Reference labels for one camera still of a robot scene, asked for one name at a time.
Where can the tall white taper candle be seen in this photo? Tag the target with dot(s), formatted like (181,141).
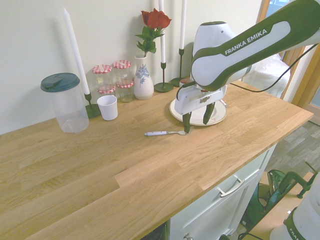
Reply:
(183,25)
(76,52)
(162,37)

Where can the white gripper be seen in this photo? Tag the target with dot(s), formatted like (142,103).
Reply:
(192,100)

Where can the green screw clamp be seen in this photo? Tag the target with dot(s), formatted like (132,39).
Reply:
(292,177)

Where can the clear plastic pitcher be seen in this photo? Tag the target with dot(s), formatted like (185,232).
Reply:
(71,110)

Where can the wooden robot mounting board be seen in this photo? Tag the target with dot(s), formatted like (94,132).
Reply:
(275,212)

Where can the white cup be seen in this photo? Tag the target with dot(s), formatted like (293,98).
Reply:
(107,110)

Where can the glass jar red checked lid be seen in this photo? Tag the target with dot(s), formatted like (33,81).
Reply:
(107,90)
(125,93)
(102,75)
(122,71)

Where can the small red round lid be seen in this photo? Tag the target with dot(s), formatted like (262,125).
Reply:
(185,80)

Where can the silver cabinet knob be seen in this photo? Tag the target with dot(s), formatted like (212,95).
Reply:
(187,236)

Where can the dark teal pitcher lid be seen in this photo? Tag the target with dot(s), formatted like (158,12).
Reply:
(60,81)

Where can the white vase blue flower print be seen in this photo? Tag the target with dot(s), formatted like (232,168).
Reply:
(143,85)

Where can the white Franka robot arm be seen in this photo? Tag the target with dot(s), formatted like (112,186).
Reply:
(225,62)

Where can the clear plastic wrapped bundle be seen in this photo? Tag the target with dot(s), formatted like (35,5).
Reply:
(272,70)

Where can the white plate with gold rim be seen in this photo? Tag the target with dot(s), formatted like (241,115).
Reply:
(197,119)

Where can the wooden door frame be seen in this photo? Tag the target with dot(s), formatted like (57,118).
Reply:
(307,80)

